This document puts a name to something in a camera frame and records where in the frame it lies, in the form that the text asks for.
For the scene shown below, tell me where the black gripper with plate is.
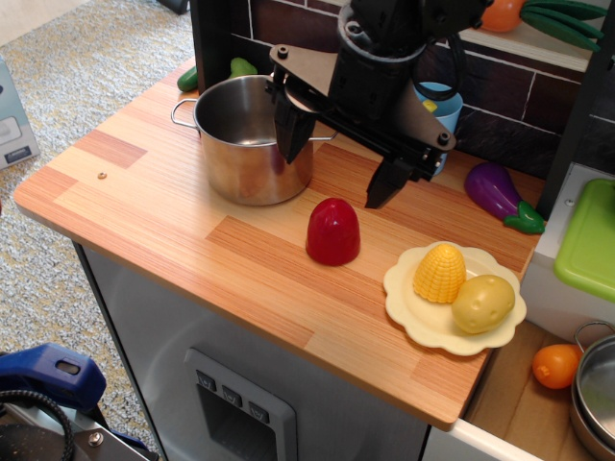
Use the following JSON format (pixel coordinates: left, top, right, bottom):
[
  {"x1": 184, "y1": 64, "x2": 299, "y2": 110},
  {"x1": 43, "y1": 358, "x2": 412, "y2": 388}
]
[{"x1": 267, "y1": 44, "x2": 455, "y2": 209}]

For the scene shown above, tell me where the light blue plastic cup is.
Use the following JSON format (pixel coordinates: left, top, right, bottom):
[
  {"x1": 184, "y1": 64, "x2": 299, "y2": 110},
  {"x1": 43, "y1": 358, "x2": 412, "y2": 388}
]
[{"x1": 415, "y1": 82, "x2": 463, "y2": 175}]

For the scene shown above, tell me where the orange toy fruit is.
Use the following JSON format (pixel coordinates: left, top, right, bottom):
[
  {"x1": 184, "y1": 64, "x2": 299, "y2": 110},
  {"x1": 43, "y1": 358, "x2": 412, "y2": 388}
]
[{"x1": 531, "y1": 344, "x2": 582, "y2": 389}]

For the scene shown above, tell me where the cream scalloped plastic plate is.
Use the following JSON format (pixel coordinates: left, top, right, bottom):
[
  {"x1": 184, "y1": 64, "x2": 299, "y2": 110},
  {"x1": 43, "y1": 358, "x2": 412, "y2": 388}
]
[{"x1": 383, "y1": 242, "x2": 527, "y2": 356}]

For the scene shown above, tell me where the yellow toy corn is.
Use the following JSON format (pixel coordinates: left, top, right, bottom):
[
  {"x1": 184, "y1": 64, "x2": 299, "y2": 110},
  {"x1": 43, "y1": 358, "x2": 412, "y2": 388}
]
[{"x1": 413, "y1": 243, "x2": 467, "y2": 303}]

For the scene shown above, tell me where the grey box on floor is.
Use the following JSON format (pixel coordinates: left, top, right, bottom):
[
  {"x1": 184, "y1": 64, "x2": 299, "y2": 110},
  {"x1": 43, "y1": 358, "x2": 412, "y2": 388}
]
[{"x1": 0, "y1": 59, "x2": 40, "y2": 170}]

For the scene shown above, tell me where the grey toy dishwasher panel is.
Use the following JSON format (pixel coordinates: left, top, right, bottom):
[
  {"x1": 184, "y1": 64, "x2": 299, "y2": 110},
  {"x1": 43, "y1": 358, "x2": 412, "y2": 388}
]
[{"x1": 184, "y1": 349, "x2": 298, "y2": 460}]

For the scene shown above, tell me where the yellow toy potato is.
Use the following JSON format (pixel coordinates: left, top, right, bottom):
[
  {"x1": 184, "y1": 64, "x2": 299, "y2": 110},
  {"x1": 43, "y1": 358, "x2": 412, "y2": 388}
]
[{"x1": 452, "y1": 275, "x2": 516, "y2": 334}]

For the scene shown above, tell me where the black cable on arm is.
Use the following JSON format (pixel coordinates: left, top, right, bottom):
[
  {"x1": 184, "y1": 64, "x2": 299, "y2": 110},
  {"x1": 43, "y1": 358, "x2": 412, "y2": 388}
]
[{"x1": 416, "y1": 33, "x2": 468, "y2": 99}]

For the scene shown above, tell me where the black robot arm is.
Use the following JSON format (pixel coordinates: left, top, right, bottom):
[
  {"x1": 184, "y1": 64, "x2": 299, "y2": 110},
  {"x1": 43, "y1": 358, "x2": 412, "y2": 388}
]
[{"x1": 267, "y1": 1, "x2": 489, "y2": 208}]

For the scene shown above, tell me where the blue clamp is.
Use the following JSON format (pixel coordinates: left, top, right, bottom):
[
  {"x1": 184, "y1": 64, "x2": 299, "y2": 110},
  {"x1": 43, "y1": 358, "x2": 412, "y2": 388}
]
[{"x1": 1, "y1": 343, "x2": 160, "y2": 460}]

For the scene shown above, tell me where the purple toy eggplant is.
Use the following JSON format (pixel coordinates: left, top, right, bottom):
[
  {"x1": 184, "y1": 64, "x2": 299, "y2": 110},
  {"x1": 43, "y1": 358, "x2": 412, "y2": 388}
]
[{"x1": 464, "y1": 162, "x2": 546, "y2": 234}]

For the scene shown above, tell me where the green toy cucumber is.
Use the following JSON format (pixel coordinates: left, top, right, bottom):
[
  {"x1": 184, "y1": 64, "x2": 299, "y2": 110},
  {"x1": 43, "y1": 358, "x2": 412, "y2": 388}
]
[{"x1": 177, "y1": 66, "x2": 198, "y2": 92}]

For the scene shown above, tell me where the black braided cable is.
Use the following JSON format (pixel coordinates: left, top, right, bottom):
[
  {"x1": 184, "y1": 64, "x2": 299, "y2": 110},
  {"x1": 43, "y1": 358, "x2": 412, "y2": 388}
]
[{"x1": 0, "y1": 389, "x2": 76, "y2": 461}]

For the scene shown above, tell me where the stainless steel pot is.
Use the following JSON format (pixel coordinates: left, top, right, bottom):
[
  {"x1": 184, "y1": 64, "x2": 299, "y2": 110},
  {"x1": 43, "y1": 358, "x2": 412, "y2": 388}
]
[{"x1": 171, "y1": 75, "x2": 317, "y2": 206}]

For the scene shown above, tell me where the green plastic cutting board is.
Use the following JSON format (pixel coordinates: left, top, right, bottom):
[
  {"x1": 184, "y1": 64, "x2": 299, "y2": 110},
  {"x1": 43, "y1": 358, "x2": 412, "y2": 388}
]
[{"x1": 553, "y1": 179, "x2": 614, "y2": 302}]

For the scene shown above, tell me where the steel pan in sink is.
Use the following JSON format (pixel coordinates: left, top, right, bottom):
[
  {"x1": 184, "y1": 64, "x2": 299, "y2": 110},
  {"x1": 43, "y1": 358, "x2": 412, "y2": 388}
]
[{"x1": 570, "y1": 320, "x2": 614, "y2": 460}]

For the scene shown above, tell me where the green toy pepper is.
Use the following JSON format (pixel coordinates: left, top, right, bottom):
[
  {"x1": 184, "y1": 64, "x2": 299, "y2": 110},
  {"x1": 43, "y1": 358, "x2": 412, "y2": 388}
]
[{"x1": 229, "y1": 58, "x2": 258, "y2": 79}]

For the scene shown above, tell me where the orange toy carrot with leaves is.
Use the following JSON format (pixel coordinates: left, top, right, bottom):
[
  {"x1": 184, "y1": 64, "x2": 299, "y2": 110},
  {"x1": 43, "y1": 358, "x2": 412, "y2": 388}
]
[{"x1": 481, "y1": 0, "x2": 607, "y2": 52}]

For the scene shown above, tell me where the red toy sweet potato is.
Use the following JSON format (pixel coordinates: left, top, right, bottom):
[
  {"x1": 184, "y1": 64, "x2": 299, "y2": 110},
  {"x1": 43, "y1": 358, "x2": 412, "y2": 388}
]
[{"x1": 306, "y1": 198, "x2": 361, "y2": 266}]

